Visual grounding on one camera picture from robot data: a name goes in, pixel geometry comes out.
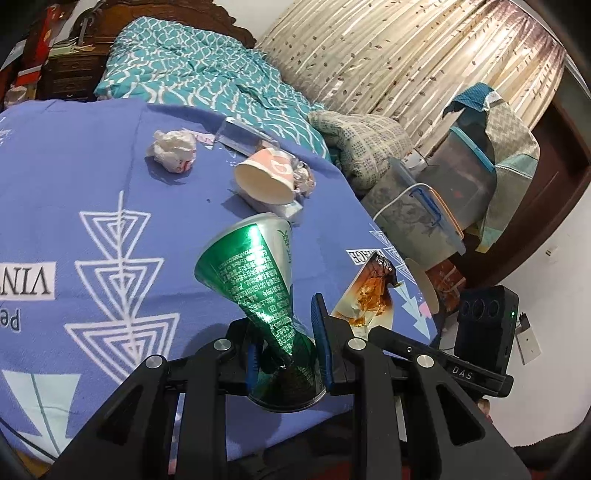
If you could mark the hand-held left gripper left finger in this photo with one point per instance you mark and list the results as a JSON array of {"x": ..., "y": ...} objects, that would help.
[{"x": 253, "y": 367}]

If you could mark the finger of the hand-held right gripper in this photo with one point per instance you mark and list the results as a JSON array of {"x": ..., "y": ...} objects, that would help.
[{"x": 401, "y": 346}]

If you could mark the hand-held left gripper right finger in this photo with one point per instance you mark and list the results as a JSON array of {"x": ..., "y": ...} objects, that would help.
[{"x": 322, "y": 341}]

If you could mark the crushed green drink can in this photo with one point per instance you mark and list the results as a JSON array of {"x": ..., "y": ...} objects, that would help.
[{"x": 249, "y": 267}]

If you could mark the orange patterned cloth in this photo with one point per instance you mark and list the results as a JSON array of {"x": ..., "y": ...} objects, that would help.
[{"x": 445, "y": 279}]

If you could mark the brown and white snack wrapper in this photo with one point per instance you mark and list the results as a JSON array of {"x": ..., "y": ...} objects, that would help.
[{"x": 369, "y": 290}]

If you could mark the pink and yellow cardboard box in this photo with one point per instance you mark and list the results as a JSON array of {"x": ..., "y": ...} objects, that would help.
[{"x": 288, "y": 211}]

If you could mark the tall translucent storage bin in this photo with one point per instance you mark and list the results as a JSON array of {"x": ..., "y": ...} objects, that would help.
[{"x": 457, "y": 184}]

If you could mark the crumpled silver foil wrapper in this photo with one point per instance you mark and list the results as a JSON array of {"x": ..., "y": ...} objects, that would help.
[{"x": 303, "y": 180}]

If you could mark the pink and white paper cup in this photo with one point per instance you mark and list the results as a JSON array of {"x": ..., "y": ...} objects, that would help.
[{"x": 263, "y": 180}]

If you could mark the patchwork cloth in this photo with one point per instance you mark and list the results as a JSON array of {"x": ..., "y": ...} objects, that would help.
[{"x": 512, "y": 152}]

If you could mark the grey checked blanket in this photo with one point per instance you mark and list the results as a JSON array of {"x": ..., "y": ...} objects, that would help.
[{"x": 364, "y": 138}]

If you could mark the clear plastic package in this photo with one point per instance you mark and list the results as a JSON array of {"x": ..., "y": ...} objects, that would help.
[{"x": 240, "y": 134}]

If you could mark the crumpled white tissue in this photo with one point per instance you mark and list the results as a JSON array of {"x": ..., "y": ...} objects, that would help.
[{"x": 173, "y": 150}]

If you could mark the beige leaf-print curtain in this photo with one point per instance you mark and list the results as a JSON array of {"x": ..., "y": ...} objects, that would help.
[{"x": 392, "y": 55}]

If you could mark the teal patterned quilt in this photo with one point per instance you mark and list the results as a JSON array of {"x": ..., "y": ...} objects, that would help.
[{"x": 184, "y": 64}]

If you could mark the dark wooden nightstand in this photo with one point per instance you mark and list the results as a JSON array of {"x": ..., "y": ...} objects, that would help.
[{"x": 69, "y": 74}]

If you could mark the carved wooden headboard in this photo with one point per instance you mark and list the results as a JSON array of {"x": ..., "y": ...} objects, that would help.
[{"x": 138, "y": 9}]

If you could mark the red cardboard box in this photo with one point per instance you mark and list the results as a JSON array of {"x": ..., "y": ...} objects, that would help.
[{"x": 44, "y": 27}]

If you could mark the white wall socket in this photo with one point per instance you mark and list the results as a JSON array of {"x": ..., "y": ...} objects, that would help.
[{"x": 528, "y": 344}]

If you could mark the dark wooden door frame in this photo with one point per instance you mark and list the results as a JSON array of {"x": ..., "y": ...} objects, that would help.
[{"x": 554, "y": 184}]

